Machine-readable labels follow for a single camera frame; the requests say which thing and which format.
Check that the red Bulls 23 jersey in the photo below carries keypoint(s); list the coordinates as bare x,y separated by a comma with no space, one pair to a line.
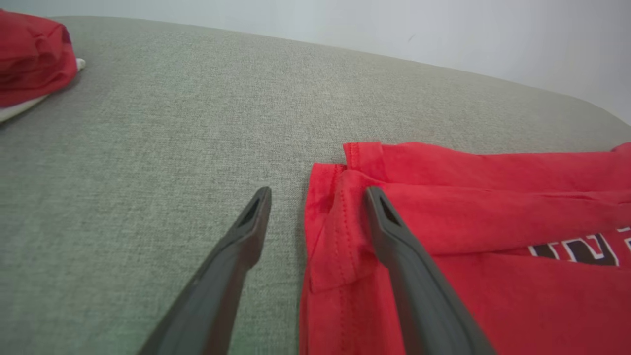
493,207

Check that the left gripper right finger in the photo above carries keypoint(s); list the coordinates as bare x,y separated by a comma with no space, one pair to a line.
424,296

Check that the red shorts white side stripe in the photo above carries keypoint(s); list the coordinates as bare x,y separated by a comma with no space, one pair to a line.
29,59

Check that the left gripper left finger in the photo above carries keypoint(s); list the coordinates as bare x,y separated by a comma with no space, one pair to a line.
217,291

